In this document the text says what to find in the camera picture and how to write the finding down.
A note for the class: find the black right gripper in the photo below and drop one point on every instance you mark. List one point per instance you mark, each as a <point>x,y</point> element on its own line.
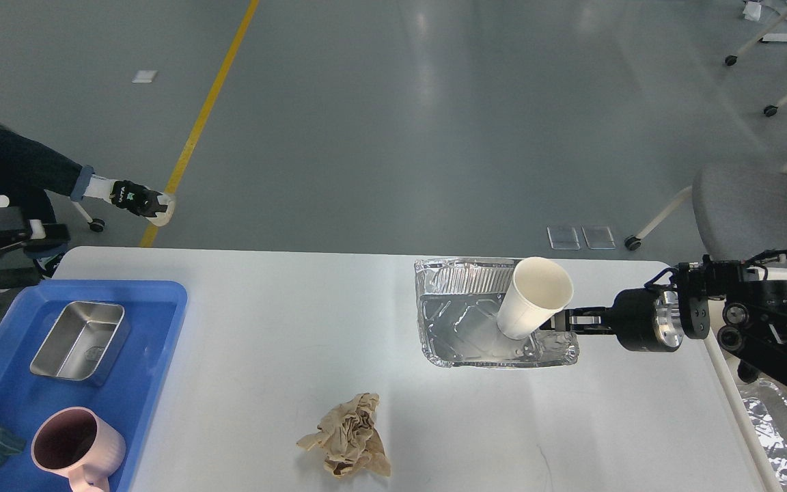
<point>643,320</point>

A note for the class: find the pink mug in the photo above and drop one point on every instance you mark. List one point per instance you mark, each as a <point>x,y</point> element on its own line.
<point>78,445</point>

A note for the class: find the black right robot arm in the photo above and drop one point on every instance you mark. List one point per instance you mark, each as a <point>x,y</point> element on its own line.
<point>733,300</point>

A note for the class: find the grey office chair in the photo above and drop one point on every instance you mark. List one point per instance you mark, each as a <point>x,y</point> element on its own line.
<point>740,211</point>

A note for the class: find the cream plastic bin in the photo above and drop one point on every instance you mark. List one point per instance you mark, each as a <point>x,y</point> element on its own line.
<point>726,366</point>

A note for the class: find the stainless steel tray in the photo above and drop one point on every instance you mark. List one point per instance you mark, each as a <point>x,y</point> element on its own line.
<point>83,343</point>

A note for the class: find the seated person in black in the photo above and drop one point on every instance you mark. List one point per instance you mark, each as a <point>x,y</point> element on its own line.
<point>29,170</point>

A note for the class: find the white paper cup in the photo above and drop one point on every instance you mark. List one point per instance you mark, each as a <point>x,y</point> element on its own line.
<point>539,289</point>

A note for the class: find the blue plastic bin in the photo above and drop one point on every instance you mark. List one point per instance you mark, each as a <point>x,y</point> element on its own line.
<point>154,311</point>

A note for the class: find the brown paper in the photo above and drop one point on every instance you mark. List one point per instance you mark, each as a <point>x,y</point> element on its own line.
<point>349,439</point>

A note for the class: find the aluminium foil tray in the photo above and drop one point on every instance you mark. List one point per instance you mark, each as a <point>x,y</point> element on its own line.
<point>457,303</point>

